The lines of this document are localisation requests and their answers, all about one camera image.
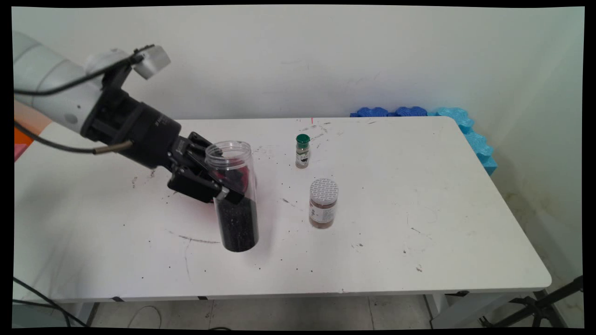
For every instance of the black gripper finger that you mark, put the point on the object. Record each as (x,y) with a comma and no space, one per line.
(198,142)
(191,184)

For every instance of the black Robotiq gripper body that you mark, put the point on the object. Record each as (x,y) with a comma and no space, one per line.
(144,130)

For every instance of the clear jar with black seeds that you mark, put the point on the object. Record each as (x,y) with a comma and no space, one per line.
(240,232)

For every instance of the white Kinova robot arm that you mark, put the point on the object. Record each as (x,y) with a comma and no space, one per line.
(46,79)

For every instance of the red bowl with black seeds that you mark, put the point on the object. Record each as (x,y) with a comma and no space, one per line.
(247,179)

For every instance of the green-capped small spice bottle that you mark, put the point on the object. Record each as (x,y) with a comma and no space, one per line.
(302,153)

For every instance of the orange pink board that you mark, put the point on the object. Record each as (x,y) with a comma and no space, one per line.
(21,139)

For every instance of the white-lidded brown spice jar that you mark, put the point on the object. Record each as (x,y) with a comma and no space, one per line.
(323,204)

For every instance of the white table leg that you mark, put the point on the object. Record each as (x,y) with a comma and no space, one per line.
(84,314)

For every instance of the dark blue foam piece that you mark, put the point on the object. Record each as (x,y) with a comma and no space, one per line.
(410,111)
(372,112)

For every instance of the light blue foam mat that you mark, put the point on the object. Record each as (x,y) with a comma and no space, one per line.
(479,144)

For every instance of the black tripod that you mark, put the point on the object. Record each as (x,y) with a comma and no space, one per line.
(535,307)

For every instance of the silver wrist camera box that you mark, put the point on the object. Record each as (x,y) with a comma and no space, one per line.
(153,63)

